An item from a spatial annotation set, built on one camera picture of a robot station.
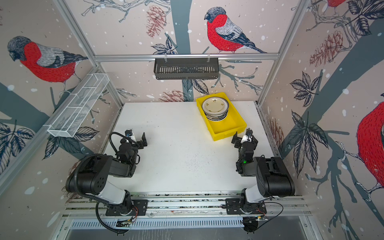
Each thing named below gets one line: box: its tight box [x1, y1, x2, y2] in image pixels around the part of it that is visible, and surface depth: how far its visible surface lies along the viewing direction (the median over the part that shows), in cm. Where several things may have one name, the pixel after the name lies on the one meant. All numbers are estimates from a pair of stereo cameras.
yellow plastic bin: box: [196, 92, 247, 142], surface depth 108 cm
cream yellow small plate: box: [202, 97, 229, 115], surface depth 112 cm
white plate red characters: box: [204, 108, 229, 122], surface depth 109 cm
